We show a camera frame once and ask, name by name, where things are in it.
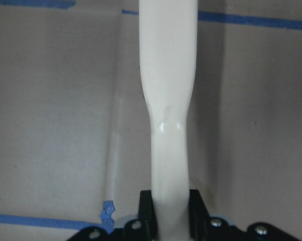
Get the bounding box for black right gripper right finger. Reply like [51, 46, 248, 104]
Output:
[189, 189, 210, 241]

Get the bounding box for white brush black bristles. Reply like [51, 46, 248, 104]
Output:
[139, 1, 198, 240]

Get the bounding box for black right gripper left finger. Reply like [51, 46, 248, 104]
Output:
[139, 190, 157, 240]

